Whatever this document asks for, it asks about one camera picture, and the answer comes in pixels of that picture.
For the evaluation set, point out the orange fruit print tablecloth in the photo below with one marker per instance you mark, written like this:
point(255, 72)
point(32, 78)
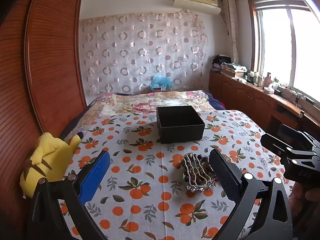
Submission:
point(150, 180)

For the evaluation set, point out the wooden wardrobe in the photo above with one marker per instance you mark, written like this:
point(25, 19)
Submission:
point(50, 67)

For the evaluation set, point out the person's right hand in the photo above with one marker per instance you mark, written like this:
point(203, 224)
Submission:
point(306, 197)

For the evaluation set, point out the stack of books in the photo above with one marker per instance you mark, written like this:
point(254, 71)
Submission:
point(233, 71)

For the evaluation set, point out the yellow plush toy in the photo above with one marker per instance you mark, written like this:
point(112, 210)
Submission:
point(50, 155)

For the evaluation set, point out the pale window curtain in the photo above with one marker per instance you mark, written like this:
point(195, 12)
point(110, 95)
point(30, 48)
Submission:
point(231, 25)

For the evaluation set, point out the circle patterned sheer curtain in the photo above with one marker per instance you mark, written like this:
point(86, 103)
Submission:
point(140, 55)

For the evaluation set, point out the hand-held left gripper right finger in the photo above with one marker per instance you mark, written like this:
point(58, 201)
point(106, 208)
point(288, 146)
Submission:
point(225, 175)

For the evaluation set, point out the window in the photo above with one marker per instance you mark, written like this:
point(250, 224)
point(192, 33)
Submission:
point(280, 42)

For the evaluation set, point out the pink bottle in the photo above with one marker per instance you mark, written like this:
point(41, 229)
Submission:
point(268, 80)

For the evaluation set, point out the wooden cabinet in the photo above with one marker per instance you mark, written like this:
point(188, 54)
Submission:
point(240, 97)

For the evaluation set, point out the pile of folded clothes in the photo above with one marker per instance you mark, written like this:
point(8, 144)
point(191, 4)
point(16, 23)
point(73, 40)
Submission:
point(220, 62)

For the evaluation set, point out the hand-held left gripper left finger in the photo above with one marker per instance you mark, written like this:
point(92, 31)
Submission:
point(96, 175)

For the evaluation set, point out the blue plastic bag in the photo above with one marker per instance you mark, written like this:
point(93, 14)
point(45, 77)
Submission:
point(160, 82)

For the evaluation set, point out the dark blue blanket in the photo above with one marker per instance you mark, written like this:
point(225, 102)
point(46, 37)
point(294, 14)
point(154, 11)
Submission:
point(216, 102)

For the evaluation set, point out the black cardboard box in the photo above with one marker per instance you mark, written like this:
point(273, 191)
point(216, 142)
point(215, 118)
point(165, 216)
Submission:
point(180, 132)

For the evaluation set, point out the white air conditioner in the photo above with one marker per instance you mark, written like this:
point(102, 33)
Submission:
point(197, 1)

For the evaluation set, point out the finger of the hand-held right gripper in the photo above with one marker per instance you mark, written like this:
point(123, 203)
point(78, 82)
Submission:
point(272, 142)
point(306, 136)

